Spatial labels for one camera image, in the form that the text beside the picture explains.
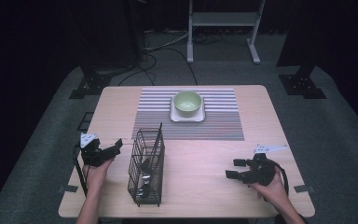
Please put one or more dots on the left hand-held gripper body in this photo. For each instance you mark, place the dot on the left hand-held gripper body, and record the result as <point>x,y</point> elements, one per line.
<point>90,154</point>

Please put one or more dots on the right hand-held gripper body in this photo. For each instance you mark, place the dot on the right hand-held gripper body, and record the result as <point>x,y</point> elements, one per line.
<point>261,171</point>

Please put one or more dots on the metal spoon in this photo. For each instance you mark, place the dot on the metal spoon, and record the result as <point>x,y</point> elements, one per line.
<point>141,191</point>

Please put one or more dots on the green bowl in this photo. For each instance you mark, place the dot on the green bowl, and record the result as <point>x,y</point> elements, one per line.
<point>187,103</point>

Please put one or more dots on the person's right hand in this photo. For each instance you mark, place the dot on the person's right hand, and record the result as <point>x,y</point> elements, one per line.
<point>273,191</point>

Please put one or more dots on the person's left hand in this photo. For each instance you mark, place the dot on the person's left hand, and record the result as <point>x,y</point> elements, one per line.
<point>94,177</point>

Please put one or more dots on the grey tape strip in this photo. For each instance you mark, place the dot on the grey tape strip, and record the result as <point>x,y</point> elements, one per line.
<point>67,188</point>
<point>304,188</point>

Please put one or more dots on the striped placemat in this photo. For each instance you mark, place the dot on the striped placemat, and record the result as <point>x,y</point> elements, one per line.
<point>217,124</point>

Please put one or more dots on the black stand base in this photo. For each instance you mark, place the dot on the black stand base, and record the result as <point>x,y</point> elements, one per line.
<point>303,85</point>
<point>90,85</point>

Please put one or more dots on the white square plate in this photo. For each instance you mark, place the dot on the white square plate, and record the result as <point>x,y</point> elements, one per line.
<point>180,118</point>

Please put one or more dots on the white metal stand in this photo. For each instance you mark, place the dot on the white metal stand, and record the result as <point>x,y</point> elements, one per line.
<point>220,18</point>

